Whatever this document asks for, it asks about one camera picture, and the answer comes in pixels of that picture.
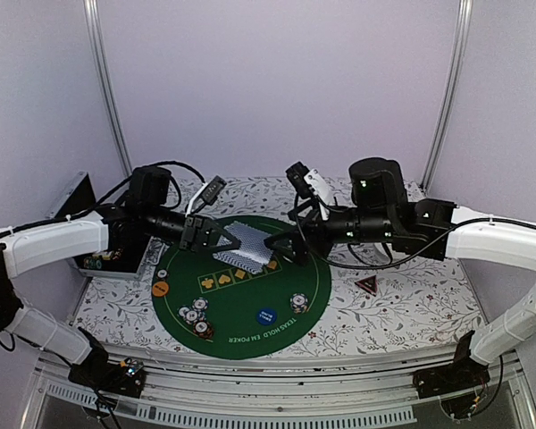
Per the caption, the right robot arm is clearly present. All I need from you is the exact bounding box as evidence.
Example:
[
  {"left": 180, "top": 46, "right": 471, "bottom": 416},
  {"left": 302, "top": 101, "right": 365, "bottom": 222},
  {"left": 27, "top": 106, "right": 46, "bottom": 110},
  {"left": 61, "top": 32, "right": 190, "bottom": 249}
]
[{"left": 264, "top": 157, "right": 536, "bottom": 390}]

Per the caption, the black red triangle token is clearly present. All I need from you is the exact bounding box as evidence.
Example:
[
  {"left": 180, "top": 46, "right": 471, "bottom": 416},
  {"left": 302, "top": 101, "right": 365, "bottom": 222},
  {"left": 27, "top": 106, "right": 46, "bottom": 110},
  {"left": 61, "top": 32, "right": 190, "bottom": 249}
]
[{"left": 355, "top": 275, "right": 378, "bottom": 296}]

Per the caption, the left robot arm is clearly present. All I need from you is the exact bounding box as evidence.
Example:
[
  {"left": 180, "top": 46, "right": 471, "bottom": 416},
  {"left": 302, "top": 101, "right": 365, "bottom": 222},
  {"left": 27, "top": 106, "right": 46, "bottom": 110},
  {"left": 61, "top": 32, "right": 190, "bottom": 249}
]
[{"left": 0, "top": 162, "right": 240, "bottom": 388}]

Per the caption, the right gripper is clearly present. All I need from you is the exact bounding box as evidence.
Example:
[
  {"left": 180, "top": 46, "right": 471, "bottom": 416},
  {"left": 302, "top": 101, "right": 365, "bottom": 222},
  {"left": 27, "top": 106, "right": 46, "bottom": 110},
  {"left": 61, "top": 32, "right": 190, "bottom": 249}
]
[{"left": 262, "top": 199, "right": 394, "bottom": 270}]

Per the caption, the blue small blind button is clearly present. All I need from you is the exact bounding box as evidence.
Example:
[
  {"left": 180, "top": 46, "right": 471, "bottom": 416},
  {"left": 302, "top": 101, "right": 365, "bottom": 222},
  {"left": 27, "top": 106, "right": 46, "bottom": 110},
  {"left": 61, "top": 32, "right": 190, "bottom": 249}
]
[{"left": 255, "top": 307, "right": 277, "bottom": 326}]

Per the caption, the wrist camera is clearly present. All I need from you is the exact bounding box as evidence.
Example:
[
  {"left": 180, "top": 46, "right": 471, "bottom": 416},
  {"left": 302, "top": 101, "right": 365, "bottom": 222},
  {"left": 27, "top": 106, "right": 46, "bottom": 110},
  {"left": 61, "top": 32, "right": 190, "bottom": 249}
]
[
  {"left": 185, "top": 175, "right": 227, "bottom": 215},
  {"left": 286, "top": 162, "right": 335, "bottom": 221}
]

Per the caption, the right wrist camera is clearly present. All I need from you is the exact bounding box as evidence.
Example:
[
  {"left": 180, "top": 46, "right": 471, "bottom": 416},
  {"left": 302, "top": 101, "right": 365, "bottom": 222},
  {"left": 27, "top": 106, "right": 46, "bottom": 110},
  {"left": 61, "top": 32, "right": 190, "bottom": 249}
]
[{"left": 286, "top": 162, "right": 335, "bottom": 221}]

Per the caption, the poker chip stack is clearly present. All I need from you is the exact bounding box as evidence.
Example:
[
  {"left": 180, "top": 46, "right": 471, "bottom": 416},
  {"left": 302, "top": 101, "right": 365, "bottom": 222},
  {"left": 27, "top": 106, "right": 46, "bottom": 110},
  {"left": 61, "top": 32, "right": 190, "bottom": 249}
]
[
  {"left": 289, "top": 293, "right": 308, "bottom": 314},
  {"left": 177, "top": 297, "right": 209, "bottom": 325}
]

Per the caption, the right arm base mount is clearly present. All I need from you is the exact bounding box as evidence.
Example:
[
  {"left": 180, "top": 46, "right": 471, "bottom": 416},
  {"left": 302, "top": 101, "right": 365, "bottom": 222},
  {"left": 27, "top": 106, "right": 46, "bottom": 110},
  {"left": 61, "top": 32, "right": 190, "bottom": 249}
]
[{"left": 412, "top": 357, "right": 490, "bottom": 420}]

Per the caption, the round green poker mat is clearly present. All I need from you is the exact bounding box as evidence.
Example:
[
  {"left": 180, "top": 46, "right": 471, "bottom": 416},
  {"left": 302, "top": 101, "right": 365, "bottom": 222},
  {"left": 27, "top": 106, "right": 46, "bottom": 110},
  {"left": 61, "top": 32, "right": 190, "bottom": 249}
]
[{"left": 151, "top": 214, "right": 332, "bottom": 360}]

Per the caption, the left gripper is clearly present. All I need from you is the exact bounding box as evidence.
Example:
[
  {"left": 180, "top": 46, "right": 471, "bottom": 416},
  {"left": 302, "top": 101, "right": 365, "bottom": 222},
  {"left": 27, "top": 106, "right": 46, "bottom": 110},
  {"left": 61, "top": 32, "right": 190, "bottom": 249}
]
[{"left": 143, "top": 205, "right": 241, "bottom": 254}]

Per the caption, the front aluminium rail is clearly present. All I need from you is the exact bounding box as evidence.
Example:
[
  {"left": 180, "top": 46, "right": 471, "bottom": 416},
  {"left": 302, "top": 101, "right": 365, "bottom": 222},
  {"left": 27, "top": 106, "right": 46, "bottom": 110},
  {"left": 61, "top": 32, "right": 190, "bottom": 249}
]
[{"left": 21, "top": 346, "right": 536, "bottom": 428}]

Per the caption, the left aluminium frame post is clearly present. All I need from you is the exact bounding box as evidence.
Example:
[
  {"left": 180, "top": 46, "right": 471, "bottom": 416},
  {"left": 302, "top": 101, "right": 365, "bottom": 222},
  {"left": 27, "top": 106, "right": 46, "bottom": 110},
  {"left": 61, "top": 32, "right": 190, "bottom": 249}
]
[{"left": 83, "top": 0, "right": 133, "bottom": 176}]

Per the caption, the lower poker chip row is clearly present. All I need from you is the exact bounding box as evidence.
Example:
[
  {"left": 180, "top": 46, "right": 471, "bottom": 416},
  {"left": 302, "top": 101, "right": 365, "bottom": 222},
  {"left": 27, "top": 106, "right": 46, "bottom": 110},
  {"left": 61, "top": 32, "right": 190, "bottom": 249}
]
[{"left": 83, "top": 256, "right": 110, "bottom": 270}]

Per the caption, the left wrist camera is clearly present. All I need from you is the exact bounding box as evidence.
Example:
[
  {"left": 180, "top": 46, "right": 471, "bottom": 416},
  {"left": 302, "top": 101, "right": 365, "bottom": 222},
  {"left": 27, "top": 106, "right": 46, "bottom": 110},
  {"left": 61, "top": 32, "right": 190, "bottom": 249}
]
[{"left": 185, "top": 175, "right": 227, "bottom": 215}]

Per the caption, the orange big blind button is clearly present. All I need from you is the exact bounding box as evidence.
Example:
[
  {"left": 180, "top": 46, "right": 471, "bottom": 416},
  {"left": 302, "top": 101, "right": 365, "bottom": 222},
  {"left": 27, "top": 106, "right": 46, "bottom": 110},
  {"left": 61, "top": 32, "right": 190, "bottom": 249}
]
[{"left": 152, "top": 281, "right": 170, "bottom": 298}]

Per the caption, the blue-backed card deck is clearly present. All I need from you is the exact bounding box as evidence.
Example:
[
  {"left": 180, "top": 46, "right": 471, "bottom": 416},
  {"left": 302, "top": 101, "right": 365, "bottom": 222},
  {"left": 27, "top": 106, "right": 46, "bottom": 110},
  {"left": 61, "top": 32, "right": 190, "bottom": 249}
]
[{"left": 213, "top": 221, "right": 273, "bottom": 274}]

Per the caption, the right aluminium frame post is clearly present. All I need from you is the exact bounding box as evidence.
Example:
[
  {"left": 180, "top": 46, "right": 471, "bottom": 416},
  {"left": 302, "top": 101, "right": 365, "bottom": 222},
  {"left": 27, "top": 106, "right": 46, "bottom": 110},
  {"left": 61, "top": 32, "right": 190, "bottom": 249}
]
[{"left": 420, "top": 0, "right": 473, "bottom": 193}]

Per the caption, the aluminium frame post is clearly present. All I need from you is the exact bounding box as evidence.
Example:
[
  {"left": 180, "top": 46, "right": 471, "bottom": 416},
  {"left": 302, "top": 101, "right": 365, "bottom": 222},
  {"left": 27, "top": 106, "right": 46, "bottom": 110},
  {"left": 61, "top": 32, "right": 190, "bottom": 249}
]
[
  {"left": 420, "top": 0, "right": 473, "bottom": 193},
  {"left": 83, "top": 0, "right": 133, "bottom": 176}
]

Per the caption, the aluminium poker set case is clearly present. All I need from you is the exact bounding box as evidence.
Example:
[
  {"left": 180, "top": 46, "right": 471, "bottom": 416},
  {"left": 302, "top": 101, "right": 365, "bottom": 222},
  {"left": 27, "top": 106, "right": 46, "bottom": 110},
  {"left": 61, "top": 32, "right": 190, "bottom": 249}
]
[{"left": 46, "top": 171, "right": 149, "bottom": 280}]

